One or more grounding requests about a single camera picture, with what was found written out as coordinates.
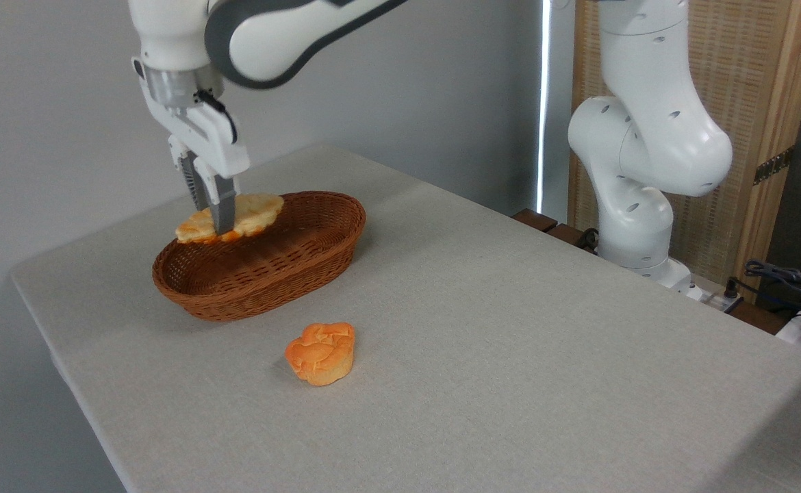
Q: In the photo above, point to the brown wicker basket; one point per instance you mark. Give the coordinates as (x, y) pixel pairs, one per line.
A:
(291, 260)

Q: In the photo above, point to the orange muffin-shaped bread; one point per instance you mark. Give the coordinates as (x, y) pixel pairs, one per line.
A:
(322, 352)

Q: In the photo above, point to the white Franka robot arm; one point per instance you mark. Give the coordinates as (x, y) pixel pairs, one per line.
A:
(647, 137)

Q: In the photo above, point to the leaf-shaped bread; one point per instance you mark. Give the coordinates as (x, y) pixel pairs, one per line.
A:
(257, 212)

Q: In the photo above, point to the rattan wooden folding screen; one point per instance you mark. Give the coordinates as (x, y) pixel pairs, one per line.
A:
(743, 68)

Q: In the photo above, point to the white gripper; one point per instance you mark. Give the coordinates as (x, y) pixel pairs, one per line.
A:
(205, 140)

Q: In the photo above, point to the grey linen tablecloth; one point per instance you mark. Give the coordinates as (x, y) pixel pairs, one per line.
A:
(476, 342)

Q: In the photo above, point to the metal screen hinge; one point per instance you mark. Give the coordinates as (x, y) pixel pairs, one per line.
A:
(773, 165)

